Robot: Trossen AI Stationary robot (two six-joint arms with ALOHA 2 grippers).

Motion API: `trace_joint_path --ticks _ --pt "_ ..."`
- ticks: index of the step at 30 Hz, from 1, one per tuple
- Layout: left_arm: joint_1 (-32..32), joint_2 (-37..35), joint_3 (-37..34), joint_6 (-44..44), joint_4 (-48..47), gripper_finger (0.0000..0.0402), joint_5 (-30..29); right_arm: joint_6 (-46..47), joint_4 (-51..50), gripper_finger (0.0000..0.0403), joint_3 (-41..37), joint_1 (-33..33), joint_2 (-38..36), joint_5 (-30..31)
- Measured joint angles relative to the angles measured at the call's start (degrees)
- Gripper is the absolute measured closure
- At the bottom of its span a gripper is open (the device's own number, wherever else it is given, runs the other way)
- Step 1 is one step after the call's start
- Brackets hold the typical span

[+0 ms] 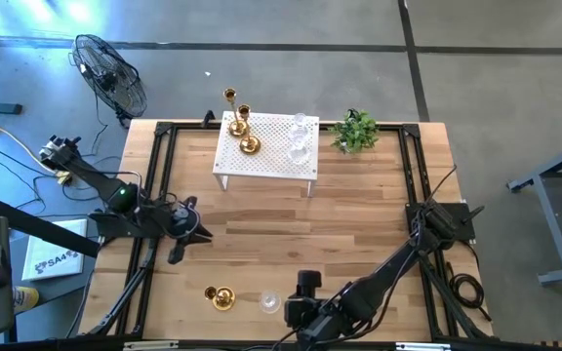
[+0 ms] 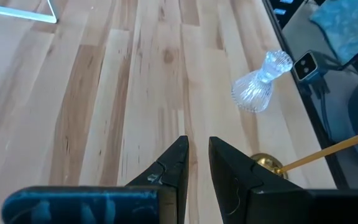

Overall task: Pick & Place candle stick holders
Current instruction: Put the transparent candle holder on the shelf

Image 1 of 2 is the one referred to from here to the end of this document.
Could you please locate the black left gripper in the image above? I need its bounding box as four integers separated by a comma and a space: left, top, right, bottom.
164, 194, 214, 266

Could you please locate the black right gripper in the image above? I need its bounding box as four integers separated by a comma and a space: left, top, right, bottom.
284, 270, 329, 349

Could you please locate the clear ribbed glass candle holder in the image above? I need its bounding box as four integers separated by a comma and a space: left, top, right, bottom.
290, 112, 310, 140
288, 135, 311, 166
260, 291, 283, 314

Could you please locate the tall gold candlestick holder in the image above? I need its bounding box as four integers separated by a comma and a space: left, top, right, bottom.
222, 87, 250, 138
204, 285, 237, 312
237, 103, 262, 156

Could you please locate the white perforated metal shelf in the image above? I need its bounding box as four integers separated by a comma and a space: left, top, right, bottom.
212, 110, 321, 199

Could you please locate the silver aluminium extrusion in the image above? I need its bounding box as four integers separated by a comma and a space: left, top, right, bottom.
123, 340, 181, 351
395, 341, 452, 351

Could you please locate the white printed box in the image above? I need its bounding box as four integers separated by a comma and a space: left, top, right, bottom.
20, 218, 90, 283

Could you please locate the black metal beam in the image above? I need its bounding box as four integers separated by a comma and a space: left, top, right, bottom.
0, 194, 102, 258

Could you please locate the black floor fan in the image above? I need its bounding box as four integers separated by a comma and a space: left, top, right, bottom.
68, 32, 149, 131

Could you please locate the yellow bottle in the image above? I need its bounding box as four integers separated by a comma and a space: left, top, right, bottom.
12, 286, 41, 313

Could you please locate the green plant in white pot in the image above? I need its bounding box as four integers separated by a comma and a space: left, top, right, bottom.
328, 107, 381, 155

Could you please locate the grey metal stand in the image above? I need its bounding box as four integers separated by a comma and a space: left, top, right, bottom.
506, 135, 562, 287

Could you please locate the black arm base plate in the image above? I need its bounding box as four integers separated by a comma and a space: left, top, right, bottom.
88, 210, 165, 240
404, 201, 478, 244

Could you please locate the black aluminium table frame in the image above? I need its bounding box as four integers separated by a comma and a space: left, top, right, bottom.
78, 119, 495, 342

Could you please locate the coiled black cable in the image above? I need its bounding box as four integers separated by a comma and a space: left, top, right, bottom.
444, 260, 493, 323

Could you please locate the yellow cable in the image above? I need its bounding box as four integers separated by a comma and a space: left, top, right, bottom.
0, 124, 48, 170

